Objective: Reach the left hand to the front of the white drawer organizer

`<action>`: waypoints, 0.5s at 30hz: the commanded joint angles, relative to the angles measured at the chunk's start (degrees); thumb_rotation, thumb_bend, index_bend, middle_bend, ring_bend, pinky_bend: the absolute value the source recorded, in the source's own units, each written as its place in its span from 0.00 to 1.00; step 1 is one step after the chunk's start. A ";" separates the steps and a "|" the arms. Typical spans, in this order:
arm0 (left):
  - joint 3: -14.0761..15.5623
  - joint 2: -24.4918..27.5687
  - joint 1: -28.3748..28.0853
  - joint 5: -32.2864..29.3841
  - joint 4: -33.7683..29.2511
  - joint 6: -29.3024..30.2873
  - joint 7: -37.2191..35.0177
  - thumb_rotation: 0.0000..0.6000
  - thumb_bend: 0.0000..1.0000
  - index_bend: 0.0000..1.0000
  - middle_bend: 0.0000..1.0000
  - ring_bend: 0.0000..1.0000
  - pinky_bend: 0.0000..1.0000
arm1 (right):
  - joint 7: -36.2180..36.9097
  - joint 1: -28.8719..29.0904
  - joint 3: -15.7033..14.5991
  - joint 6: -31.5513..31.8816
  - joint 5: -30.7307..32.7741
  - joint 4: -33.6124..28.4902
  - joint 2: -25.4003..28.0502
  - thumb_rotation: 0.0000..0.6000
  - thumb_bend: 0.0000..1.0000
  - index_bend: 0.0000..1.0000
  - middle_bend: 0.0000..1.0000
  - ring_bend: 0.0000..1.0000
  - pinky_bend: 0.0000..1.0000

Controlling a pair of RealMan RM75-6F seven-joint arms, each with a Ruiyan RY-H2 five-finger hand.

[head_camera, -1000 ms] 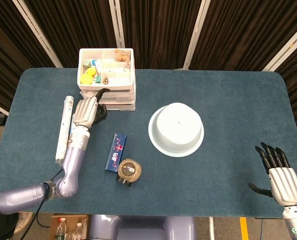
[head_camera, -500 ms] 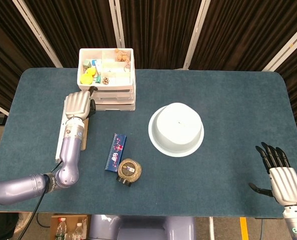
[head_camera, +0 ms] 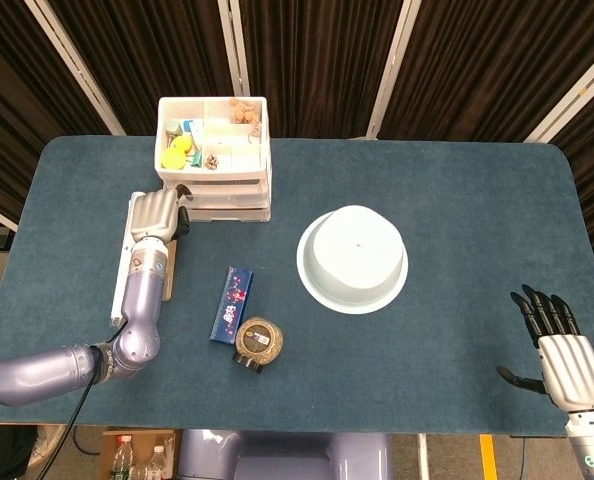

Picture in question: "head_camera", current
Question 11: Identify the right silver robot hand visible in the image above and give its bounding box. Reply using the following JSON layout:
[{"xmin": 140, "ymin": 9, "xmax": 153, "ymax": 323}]
[{"xmin": 496, "ymin": 283, "xmax": 594, "ymax": 414}]

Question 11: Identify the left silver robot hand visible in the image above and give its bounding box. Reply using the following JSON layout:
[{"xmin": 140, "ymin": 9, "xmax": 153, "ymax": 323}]
[{"xmin": 129, "ymin": 184, "xmax": 192, "ymax": 246}]

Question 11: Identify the clear plastic drawer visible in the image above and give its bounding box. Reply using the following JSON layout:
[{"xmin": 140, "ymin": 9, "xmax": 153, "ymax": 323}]
[
  {"xmin": 179, "ymin": 185, "xmax": 271, "ymax": 206},
  {"xmin": 187, "ymin": 203, "xmax": 272, "ymax": 224}
]

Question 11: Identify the white drawer organizer box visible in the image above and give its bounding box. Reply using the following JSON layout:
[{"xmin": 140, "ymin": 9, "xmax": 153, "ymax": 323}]
[{"xmin": 154, "ymin": 95, "xmax": 273, "ymax": 224}]

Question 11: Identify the yellow rubber duck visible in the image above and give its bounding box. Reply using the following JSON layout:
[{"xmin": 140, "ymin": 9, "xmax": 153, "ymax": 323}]
[{"xmin": 160, "ymin": 136, "xmax": 194, "ymax": 171}]

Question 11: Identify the dark blue printed box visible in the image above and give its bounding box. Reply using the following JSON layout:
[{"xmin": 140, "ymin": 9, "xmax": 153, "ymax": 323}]
[{"xmin": 209, "ymin": 266, "xmax": 255, "ymax": 345}]

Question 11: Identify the brown plush toy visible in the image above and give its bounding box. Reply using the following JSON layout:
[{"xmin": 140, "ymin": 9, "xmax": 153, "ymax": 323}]
[{"xmin": 227, "ymin": 97, "xmax": 261, "ymax": 125}]

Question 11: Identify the round jar with gold lid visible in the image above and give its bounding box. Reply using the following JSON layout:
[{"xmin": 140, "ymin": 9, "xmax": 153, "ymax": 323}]
[{"xmin": 232, "ymin": 315, "xmax": 286, "ymax": 376}]

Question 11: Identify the white upturned plastic basin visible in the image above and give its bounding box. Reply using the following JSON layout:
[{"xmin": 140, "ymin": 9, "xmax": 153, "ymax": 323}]
[{"xmin": 296, "ymin": 204, "xmax": 409, "ymax": 315}]

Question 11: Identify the blue-grey table cloth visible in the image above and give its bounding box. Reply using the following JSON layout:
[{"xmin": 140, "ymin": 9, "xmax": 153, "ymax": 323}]
[{"xmin": 0, "ymin": 135, "xmax": 594, "ymax": 439}]

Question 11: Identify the dark brown curtain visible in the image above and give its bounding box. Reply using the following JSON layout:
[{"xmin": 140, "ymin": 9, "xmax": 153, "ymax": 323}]
[{"xmin": 0, "ymin": 0, "xmax": 594, "ymax": 301}]

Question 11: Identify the brown cardboard box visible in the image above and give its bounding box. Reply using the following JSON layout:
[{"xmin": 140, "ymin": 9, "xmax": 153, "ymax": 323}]
[{"xmin": 99, "ymin": 428, "xmax": 179, "ymax": 480}]

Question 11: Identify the clear water bottle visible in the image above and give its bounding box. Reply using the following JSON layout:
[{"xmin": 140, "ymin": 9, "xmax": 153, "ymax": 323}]
[
  {"xmin": 108, "ymin": 434, "xmax": 135, "ymax": 480},
  {"xmin": 145, "ymin": 444, "xmax": 169, "ymax": 480}
]

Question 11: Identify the purple robot torso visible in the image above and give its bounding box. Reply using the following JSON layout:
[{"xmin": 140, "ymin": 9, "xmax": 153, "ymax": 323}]
[{"xmin": 176, "ymin": 428, "xmax": 395, "ymax": 480}]

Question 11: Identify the black cable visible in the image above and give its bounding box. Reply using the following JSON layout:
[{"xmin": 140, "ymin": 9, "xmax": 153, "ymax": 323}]
[{"xmin": 37, "ymin": 319, "xmax": 129, "ymax": 480}]

